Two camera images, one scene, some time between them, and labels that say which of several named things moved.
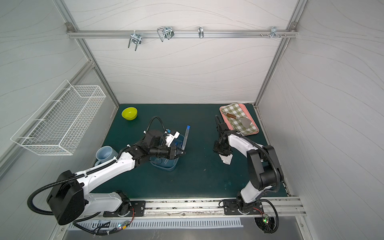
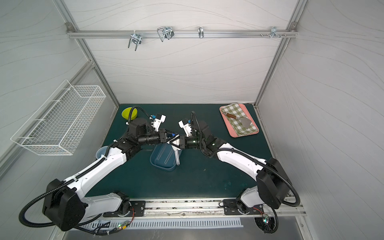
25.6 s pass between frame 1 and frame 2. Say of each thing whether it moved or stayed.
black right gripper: moved
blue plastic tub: stayed
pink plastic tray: stayed
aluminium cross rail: stayed
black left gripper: moved
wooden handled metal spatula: stayed
